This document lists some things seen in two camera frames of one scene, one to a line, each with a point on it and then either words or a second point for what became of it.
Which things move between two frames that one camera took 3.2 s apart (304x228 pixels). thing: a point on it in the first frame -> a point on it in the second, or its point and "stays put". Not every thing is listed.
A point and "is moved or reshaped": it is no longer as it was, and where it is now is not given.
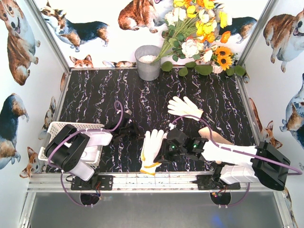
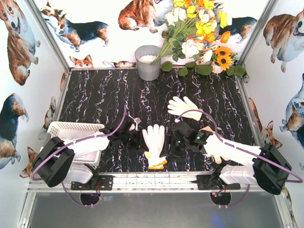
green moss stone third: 191,64 stays put
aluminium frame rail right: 248,109 stays put
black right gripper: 165,150 -> 173,144
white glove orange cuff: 151,143 is moved or reshaped
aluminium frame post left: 52,40 stays put
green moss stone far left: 166,66 stays put
